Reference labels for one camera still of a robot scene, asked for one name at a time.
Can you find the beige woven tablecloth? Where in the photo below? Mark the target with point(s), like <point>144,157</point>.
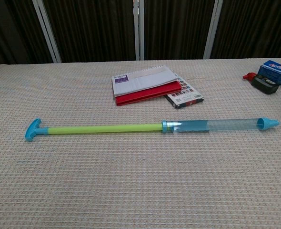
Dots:
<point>131,179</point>

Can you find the white metal frame post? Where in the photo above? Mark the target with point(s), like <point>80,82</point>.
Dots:
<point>213,28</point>
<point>138,28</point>
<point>47,31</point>

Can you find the white spiral notebook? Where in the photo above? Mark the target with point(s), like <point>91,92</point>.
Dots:
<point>143,81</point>

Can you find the red small plastic object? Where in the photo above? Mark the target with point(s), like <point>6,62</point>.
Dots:
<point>248,76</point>

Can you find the black small device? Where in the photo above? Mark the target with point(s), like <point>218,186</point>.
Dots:
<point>265,86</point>

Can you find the dark box with picture grid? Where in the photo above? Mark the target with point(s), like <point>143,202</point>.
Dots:
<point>187,97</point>

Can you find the clear plastic tube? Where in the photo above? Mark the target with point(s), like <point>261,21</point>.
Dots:
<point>226,124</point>

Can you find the red book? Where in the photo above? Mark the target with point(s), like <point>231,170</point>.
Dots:
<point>145,95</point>

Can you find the dark pleated curtain panel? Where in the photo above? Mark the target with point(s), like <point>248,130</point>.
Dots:
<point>176,28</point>
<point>90,28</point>
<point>257,28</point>
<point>12,31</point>

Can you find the blue toothpaste box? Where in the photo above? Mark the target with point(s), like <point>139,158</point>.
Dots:
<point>278,74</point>

